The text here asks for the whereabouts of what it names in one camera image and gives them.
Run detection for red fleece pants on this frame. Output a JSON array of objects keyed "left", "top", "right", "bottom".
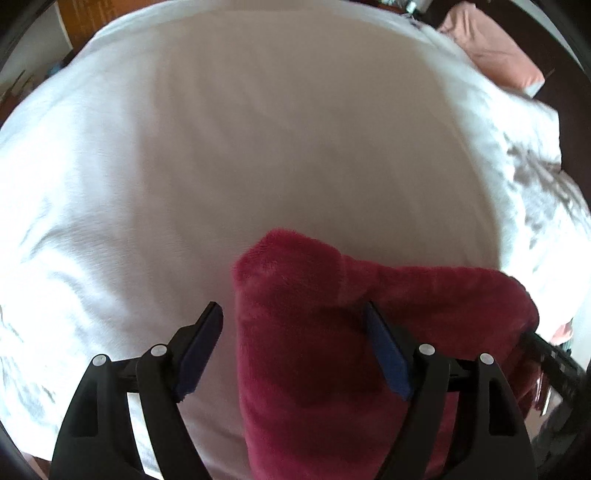
[{"left": 233, "top": 229, "right": 539, "bottom": 479}]

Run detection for dark wooden headboard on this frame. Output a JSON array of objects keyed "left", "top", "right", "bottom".
[{"left": 475, "top": 1, "right": 590, "bottom": 185}]

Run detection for pink pillow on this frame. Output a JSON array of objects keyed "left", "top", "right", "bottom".
[{"left": 438, "top": 1, "right": 545, "bottom": 98}]

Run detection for white bed blanket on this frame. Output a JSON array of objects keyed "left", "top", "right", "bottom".
[{"left": 1, "top": 1, "right": 590, "bottom": 479}]

